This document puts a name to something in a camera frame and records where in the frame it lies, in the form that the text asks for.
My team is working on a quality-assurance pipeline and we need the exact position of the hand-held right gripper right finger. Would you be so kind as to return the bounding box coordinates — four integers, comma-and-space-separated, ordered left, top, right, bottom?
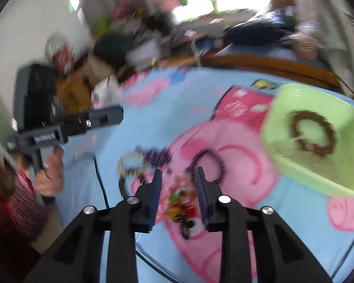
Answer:
195, 167, 332, 283

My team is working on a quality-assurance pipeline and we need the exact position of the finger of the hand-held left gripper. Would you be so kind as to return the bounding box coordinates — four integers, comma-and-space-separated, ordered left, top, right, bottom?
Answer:
62, 105, 124, 138

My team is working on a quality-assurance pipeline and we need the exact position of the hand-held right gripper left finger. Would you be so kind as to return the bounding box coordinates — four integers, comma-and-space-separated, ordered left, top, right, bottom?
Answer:
25, 169, 163, 283

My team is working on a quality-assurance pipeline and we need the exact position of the colourful bead bracelet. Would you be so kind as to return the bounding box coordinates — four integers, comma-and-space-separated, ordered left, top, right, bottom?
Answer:
164, 180, 201, 223

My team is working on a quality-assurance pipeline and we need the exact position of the black bead bracelet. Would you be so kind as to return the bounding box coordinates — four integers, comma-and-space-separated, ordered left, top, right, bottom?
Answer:
190, 150, 226, 184
118, 175, 145, 201

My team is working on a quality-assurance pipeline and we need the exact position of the purple bead bracelet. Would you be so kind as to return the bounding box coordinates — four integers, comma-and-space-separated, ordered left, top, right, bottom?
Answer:
142, 149, 173, 168

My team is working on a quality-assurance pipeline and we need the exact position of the gold bead bracelet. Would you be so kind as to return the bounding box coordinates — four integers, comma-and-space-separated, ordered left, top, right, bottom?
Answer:
117, 150, 154, 180

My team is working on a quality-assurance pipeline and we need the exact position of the green plastic basket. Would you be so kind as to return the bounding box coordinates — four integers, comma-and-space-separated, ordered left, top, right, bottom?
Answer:
260, 83, 354, 199

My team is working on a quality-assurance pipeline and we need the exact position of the brown bead bracelet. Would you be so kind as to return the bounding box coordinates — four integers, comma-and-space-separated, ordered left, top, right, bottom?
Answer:
289, 110, 337, 157

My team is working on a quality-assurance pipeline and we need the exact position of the person's left forearm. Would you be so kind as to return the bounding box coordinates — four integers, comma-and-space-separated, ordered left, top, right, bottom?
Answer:
0, 165, 58, 242

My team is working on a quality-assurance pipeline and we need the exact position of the person's left hand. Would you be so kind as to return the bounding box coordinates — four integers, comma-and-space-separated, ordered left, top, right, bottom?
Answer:
34, 147, 65, 197

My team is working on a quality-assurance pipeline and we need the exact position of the wooden chair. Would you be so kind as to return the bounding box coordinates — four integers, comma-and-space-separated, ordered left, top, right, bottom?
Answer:
56, 56, 113, 115

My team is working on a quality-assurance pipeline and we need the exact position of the blue pink printed blanket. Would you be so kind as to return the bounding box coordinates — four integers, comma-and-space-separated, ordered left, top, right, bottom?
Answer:
47, 66, 354, 283

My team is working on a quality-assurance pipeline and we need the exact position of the dark green bag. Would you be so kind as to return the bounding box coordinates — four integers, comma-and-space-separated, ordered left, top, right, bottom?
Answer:
93, 32, 136, 62

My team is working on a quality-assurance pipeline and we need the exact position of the wooden framed bed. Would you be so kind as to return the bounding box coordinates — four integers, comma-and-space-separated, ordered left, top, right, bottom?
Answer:
195, 40, 343, 90

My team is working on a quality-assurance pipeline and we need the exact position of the dark blue clothing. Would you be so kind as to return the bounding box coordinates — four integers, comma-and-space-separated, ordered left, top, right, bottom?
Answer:
224, 9, 295, 46

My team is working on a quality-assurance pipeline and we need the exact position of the plastic bag of biscuits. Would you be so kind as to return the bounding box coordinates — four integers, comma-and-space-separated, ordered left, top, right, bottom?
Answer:
293, 32, 317, 59

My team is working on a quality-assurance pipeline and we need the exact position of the green floral cloth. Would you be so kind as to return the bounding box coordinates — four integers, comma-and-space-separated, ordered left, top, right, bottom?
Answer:
295, 0, 354, 95

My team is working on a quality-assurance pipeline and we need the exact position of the black cable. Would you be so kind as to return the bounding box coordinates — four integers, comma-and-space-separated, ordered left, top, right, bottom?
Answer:
93, 156, 177, 283

